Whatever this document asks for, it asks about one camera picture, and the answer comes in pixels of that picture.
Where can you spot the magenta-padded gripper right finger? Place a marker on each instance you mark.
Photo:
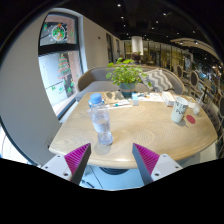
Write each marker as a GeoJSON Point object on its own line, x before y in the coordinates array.
{"type": "Point", "coordinates": [147, 159]}

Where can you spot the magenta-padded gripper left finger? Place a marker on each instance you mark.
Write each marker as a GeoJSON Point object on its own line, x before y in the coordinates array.
{"type": "Point", "coordinates": [77, 159]}

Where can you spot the clear blue-capped water bottle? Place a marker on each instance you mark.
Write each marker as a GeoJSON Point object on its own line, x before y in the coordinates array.
{"type": "Point", "coordinates": [101, 121]}

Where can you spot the flat round red coaster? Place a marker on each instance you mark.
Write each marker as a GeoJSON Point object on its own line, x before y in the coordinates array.
{"type": "Point", "coordinates": [191, 119]}

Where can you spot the white mug with black print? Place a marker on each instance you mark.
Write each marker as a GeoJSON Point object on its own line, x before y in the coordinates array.
{"type": "Point", "coordinates": [179, 109]}

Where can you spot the small light blue box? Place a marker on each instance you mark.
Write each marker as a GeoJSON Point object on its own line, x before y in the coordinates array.
{"type": "Point", "coordinates": [135, 99]}

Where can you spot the large printed paper leaflet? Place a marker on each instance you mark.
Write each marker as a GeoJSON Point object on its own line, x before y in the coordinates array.
{"type": "Point", "coordinates": [153, 97]}

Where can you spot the white rectangular box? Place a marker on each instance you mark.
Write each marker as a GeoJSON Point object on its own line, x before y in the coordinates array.
{"type": "Point", "coordinates": [168, 98]}

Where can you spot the grey curved sofa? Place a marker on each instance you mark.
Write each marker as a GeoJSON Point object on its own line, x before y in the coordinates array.
{"type": "Point", "coordinates": [95, 81]}

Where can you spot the grey white chevron cushion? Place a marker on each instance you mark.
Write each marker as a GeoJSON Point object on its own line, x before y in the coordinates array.
{"type": "Point", "coordinates": [158, 80]}

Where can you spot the green potted plant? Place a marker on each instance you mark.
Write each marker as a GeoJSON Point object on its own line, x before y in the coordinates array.
{"type": "Point", "coordinates": [126, 73]}

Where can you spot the group of round-backed chairs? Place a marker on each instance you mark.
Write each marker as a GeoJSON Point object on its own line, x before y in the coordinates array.
{"type": "Point", "coordinates": [196, 80]}

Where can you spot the window with festive stickers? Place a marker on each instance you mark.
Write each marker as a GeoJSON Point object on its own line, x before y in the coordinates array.
{"type": "Point", "coordinates": [60, 66]}

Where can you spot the group of ceiling spotlights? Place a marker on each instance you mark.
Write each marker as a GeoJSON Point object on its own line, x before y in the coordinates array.
{"type": "Point", "coordinates": [156, 21]}

